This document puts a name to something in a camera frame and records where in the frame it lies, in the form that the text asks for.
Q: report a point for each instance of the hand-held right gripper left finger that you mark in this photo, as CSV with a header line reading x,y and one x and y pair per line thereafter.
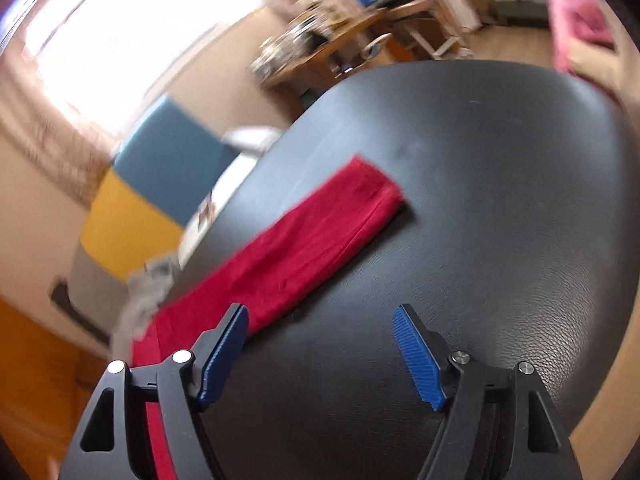
x,y
225,360

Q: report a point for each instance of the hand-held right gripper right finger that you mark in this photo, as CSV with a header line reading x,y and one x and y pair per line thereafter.
x,y
415,355

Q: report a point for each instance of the red garment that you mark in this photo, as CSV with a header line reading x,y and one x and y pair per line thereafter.
x,y
300,250

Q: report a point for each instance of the grey garment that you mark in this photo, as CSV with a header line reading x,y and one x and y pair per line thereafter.
x,y
142,300

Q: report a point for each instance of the blue yellow grey partition panel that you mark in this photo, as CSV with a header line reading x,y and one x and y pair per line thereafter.
x,y
145,195

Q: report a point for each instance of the orange wooden cabinet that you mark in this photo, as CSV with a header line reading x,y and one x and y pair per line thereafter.
x,y
35,390

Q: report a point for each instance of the brown curtain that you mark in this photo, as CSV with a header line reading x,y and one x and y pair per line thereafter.
x,y
45,145

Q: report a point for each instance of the office chair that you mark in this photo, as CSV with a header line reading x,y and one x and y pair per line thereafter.
x,y
375,46

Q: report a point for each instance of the wooden desk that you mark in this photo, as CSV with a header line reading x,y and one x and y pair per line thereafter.
x,y
340,42

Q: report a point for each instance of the clutter of desk items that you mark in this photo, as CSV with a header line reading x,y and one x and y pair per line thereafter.
x,y
295,40

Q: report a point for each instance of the bright window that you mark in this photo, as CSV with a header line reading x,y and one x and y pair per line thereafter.
x,y
140,30

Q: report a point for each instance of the pink cloth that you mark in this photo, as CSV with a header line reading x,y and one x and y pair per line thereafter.
x,y
575,15

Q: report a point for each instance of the black metal post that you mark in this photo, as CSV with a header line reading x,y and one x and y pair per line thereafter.
x,y
75,310

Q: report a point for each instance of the white frame table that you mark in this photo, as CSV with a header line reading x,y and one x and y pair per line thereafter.
x,y
430,25

